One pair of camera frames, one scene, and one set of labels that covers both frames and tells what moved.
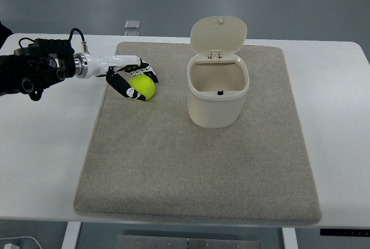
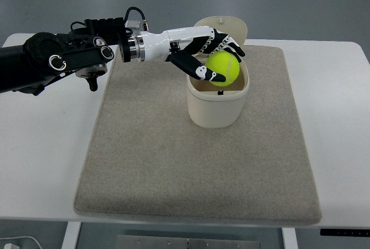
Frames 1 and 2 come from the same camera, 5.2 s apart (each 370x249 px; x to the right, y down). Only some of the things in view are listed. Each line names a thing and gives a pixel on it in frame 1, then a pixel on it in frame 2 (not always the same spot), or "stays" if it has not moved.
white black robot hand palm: [86, 66] → [146, 46]
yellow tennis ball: [143, 85] → [225, 63]
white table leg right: [289, 238] stays
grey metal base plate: [150, 241] stays
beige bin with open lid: [218, 79] stays
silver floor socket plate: [132, 24] stays
